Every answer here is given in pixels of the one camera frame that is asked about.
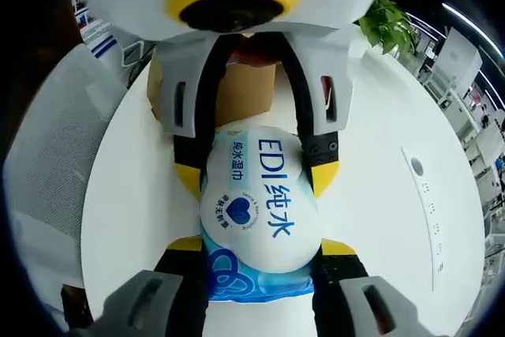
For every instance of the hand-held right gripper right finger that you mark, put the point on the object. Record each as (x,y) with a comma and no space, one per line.
(355,305)

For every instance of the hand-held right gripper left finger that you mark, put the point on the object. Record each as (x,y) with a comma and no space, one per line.
(138,305)

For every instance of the brown cardboard shoe box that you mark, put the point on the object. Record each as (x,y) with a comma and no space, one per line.
(248,92)

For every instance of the blue soft wet wipes pack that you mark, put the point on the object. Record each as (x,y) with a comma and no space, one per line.
(260,203)

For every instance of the person's left hand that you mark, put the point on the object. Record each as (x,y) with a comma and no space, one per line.
(254,55)

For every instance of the potted green plant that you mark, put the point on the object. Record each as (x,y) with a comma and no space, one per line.
(388,25)

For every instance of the white table socket strip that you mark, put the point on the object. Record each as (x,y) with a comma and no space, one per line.
(428,210)

